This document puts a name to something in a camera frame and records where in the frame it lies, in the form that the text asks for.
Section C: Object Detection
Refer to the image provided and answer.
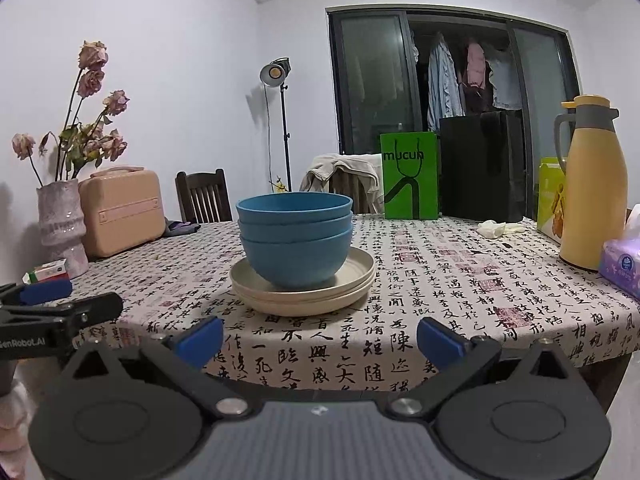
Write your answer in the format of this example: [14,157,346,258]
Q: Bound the yellow thermos jug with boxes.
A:
[553,94,628,273]

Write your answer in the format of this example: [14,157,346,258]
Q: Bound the black paper bag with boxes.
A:
[438,111,527,223]

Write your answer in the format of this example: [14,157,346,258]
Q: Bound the white glove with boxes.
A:
[476,220,528,238]

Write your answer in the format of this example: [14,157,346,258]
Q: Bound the grey purple pouch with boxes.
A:
[165,220,203,237]

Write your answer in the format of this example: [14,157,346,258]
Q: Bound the small blue bowl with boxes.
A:
[236,192,354,223]

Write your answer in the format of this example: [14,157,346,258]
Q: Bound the large cream plate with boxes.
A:
[229,246,377,301]

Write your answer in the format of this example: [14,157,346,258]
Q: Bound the white hanging garment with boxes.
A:
[487,47,523,111]

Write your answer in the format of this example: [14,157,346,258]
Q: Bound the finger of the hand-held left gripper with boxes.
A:
[0,292,124,333]
[0,279,73,307]

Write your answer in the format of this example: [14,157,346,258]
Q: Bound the studio light on stand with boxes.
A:
[259,57,293,193]

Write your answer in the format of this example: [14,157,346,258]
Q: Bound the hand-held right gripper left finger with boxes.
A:
[60,316,253,421]

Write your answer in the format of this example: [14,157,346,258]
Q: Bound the pink hard-shell suitcase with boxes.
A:
[78,166,167,259]

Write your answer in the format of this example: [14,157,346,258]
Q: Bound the dark sliding glass door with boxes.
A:
[326,5,582,161]

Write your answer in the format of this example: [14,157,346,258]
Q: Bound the light blue hanging shirt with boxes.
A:
[426,32,463,133]

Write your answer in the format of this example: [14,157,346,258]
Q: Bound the green snack box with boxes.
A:
[536,157,568,246]

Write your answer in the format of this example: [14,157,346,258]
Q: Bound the beige jacket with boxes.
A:
[299,153,385,214]

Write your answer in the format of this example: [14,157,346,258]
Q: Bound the purple tissue pack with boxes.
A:
[598,204,640,301]

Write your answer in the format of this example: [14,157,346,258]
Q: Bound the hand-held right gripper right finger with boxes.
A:
[387,316,583,418]

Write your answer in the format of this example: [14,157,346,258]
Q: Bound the green paper bag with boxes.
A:
[379,131,440,220]

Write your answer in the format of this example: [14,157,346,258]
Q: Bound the calligraphy printed tablecloth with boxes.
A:
[65,212,640,393]

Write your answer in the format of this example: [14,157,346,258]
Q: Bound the dark wooden chair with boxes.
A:
[175,168,234,224]

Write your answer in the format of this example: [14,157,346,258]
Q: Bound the wooden chair under jacket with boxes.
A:
[327,167,371,211]

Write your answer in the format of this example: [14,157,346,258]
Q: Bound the dried pink flowers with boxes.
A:
[11,40,131,188]

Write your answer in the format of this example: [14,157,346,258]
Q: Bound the pale ribbed vase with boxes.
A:
[36,177,90,280]

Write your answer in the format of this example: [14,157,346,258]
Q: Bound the large blue bowl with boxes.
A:
[240,227,354,289]

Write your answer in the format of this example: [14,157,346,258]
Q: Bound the person's pink clothing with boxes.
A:
[0,380,31,480]

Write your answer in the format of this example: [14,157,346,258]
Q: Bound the medium blue bowl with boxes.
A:
[237,214,354,240]

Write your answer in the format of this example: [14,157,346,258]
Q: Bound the pink hanging garment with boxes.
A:
[462,42,488,101]

